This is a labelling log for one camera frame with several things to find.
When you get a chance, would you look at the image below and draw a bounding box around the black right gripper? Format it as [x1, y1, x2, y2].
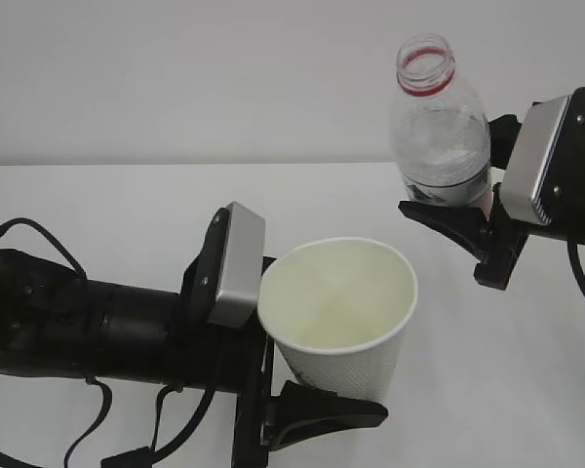
[399, 114, 527, 291]

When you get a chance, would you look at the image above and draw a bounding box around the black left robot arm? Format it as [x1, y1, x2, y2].
[0, 249, 388, 467]

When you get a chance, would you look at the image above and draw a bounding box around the white paper cup green logo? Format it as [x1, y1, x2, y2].
[257, 237, 418, 403]

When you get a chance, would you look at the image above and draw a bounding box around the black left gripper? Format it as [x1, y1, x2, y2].
[173, 253, 389, 468]

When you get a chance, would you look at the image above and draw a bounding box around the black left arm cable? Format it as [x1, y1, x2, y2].
[0, 217, 225, 468]

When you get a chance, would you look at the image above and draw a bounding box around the clear water bottle red label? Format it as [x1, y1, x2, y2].
[389, 33, 492, 215]

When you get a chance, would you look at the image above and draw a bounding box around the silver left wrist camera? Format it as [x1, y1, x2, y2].
[188, 201, 265, 329]

